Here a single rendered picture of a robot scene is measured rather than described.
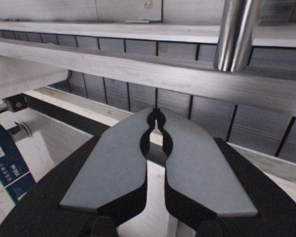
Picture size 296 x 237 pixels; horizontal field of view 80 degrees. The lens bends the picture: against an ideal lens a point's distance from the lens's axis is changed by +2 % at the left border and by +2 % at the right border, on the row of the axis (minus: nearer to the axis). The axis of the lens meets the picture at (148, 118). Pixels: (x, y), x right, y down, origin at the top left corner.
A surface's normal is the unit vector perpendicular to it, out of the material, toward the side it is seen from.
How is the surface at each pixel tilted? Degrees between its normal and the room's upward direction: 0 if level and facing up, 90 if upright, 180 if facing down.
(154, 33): 0
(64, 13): 0
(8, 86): 90
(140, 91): 0
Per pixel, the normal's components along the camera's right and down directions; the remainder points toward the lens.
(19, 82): 0.81, 0.49
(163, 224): -0.54, 0.43
